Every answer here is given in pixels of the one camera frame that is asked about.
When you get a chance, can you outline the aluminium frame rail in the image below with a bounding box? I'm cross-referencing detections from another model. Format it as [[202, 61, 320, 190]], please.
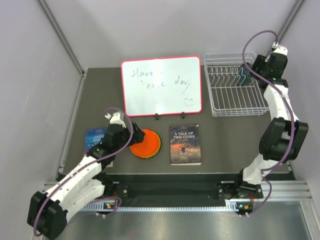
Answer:
[[45, 179, 312, 218]]

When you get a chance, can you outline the Tale of Two Cities book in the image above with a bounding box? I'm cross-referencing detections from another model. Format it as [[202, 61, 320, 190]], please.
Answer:
[[170, 124, 202, 166]]

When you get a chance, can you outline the Jane Eyre book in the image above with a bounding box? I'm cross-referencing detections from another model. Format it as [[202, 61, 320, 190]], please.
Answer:
[[84, 127, 107, 155]]

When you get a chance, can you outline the white wire dish rack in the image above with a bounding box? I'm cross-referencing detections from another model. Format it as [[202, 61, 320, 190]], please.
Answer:
[[203, 52, 269, 117]]

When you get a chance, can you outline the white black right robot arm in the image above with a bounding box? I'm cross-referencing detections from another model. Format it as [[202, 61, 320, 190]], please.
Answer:
[[233, 50, 309, 198]]

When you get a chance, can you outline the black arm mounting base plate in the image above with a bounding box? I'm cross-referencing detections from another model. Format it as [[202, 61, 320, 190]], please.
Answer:
[[102, 173, 263, 208]]

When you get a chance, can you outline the lime green plate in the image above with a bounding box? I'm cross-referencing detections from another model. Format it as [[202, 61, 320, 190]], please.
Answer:
[[140, 129, 161, 159]]

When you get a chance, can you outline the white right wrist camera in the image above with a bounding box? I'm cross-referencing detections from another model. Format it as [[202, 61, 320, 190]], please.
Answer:
[[265, 41, 288, 62]]

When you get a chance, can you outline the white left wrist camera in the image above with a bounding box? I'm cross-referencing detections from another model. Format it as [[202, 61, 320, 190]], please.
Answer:
[[104, 111, 127, 128]]

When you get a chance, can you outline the pink framed whiteboard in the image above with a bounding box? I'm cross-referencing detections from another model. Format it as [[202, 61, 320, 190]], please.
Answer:
[[120, 56, 203, 117]]

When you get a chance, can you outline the orange plate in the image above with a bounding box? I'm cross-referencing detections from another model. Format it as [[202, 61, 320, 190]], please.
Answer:
[[129, 129, 161, 159]]

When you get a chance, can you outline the dark teal ceramic plate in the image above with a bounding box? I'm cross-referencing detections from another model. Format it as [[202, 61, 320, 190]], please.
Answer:
[[237, 63, 251, 87]]

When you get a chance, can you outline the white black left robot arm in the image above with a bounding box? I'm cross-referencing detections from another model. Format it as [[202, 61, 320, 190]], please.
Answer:
[[27, 120, 145, 240]]

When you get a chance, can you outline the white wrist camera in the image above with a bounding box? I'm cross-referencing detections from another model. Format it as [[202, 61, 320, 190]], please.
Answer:
[[265, 41, 288, 62], [104, 111, 127, 128]]

